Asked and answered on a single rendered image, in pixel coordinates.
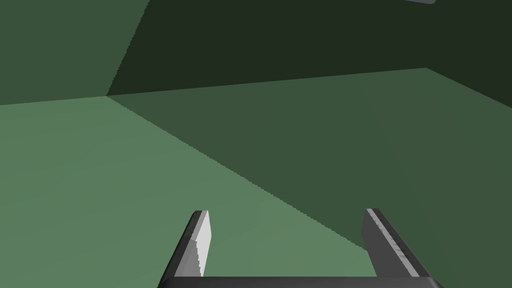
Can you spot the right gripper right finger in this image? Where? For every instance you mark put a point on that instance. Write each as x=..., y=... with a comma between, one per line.
x=388, y=250

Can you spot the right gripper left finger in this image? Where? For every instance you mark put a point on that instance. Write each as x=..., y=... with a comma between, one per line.
x=194, y=248

